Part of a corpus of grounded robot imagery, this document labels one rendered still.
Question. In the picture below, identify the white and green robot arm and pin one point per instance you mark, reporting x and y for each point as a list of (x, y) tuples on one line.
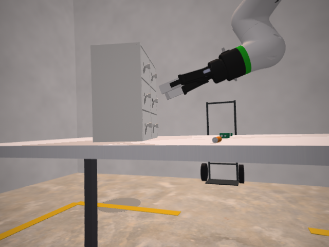
[(262, 46)]

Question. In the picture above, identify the orange aa battery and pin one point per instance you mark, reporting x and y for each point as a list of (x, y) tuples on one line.
[(217, 139)]

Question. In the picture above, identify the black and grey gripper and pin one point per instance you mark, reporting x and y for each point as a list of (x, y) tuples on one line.
[(194, 79)]

